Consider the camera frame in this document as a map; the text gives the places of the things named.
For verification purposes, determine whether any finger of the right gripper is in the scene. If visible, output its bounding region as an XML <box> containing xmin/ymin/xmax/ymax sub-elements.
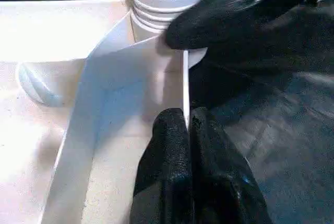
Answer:
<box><xmin>166</xmin><ymin>0</ymin><xmax>321</xmax><ymax>52</ymax></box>

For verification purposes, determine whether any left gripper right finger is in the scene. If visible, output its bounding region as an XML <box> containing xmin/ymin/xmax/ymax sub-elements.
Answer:
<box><xmin>189</xmin><ymin>106</ymin><xmax>272</xmax><ymax>224</ymax></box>

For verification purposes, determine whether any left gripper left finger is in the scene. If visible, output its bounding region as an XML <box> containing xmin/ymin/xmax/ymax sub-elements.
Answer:
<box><xmin>130</xmin><ymin>108</ymin><xmax>194</xmax><ymax>224</ymax></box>

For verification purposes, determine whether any white plastic table top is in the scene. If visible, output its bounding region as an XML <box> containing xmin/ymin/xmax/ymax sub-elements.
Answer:
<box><xmin>0</xmin><ymin>0</ymin><xmax>209</xmax><ymax>224</ymax></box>

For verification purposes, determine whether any black mat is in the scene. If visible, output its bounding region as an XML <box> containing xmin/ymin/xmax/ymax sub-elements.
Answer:
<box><xmin>0</xmin><ymin>0</ymin><xmax>334</xmax><ymax>224</ymax></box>

